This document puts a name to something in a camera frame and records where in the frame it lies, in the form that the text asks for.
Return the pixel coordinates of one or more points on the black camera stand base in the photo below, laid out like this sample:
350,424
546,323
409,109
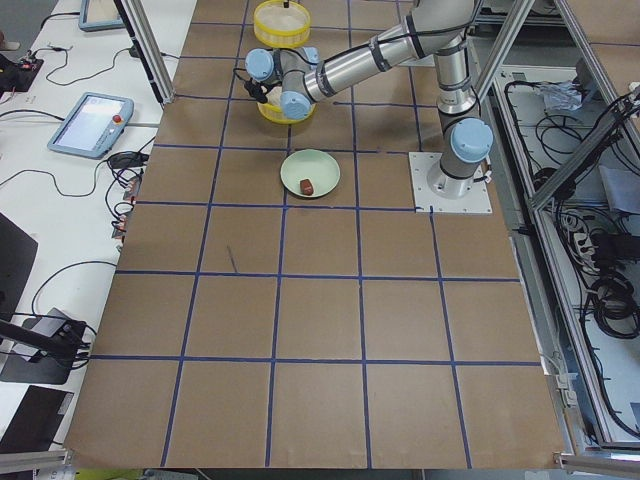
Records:
45,348

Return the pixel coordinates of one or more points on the brown rectangular bun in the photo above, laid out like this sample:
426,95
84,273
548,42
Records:
306,187

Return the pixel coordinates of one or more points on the aluminium frame post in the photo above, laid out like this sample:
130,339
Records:
143,40

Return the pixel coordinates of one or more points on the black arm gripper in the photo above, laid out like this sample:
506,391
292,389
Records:
270,93

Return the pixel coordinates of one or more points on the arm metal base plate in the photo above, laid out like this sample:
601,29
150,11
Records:
434,192

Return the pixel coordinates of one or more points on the grey teach pendant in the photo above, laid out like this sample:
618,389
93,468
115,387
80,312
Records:
99,15
93,126

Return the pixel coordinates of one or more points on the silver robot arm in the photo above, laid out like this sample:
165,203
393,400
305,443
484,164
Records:
431,28

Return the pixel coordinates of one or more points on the yellow steamer basket with cloth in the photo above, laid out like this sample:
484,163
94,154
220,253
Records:
286,107

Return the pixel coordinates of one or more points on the light green plate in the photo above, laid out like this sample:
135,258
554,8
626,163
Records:
320,167

